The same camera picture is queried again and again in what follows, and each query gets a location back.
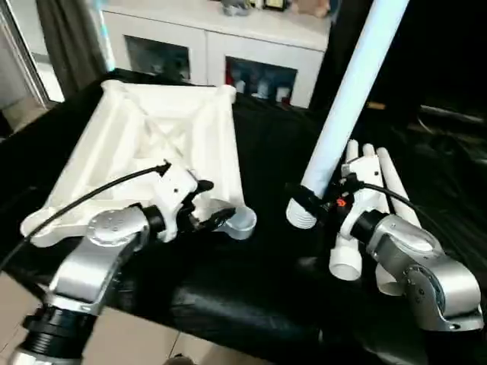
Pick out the grey ornament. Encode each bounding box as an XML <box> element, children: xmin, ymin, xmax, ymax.
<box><xmin>221</xmin><ymin>0</ymin><xmax>251</xmax><ymax>17</ymax></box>

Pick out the black box gold label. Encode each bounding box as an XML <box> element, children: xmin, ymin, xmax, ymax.
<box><xmin>311</xmin><ymin>0</ymin><xmax>419</xmax><ymax>112</ymax></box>

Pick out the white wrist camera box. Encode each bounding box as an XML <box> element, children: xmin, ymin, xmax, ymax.
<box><xmin>339</xmin><ymin>157</ymin><xmax>384</xmax><ymax>239</ymax></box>
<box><xmin>150</xmin><ymin>169</ymin><xmax>199</xmax><ymax>243</ymax></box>

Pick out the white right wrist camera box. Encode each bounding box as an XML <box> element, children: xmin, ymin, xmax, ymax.
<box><xmin>339</xmin><ymin>157</ymin><xmax>384</xmax><ymax>239</ymax></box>

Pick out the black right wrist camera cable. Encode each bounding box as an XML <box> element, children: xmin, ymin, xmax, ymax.
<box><xmin>352</xmin><ymin>181</ymin><xmax>422</xmax><ymax>216</ymax></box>

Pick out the dark metal rod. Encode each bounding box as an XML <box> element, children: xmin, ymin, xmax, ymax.
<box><xmin>420</xmin><ymin>105</ymin><xmax>487</xmax><ymax>125</ymax></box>

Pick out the white glass-door cabinet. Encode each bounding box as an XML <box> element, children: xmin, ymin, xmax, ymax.
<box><xmin>100</xmin><ymin>0</ymin><xmax>331</xmax><ymax>110</ymax></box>

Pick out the white plastic table top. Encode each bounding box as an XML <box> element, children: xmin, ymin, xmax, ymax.
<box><xmin>19</xmin><ymin>79</ymin><xmax>256</xmax><ymax>248</ymax></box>

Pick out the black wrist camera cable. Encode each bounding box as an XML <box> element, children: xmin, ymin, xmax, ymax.
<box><xmin>0</xmin><ymin>161</ymin><xmax>172</xmax><ymax>271</ymax></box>
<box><xmin>352</xmin><ymin>181</ymin><xmax>422</xmax><ymax>216</ymax></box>

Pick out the black left wrist camera cable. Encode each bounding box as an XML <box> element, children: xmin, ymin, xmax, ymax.
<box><xmin>0</xmin><ymin>161</ymin><xmax>172</xmax><ymax>271</ymax></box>

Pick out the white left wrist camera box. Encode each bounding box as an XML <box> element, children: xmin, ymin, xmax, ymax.
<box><xmin>150</xmin><ymin>169</ymin><xmax>199</xmax><ymax>243</ymax></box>

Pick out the grey curtain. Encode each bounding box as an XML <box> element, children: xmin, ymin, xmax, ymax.
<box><xmin>36</xmin><ymin>0</ymin><xmax>110</xmax><ymax>102</ymax></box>

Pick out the black plastic mat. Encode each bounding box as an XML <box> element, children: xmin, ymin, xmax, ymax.
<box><xmin>0</xmin><ymin>68</ymin><xmax>487</xmax><ymax>365</ymax></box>

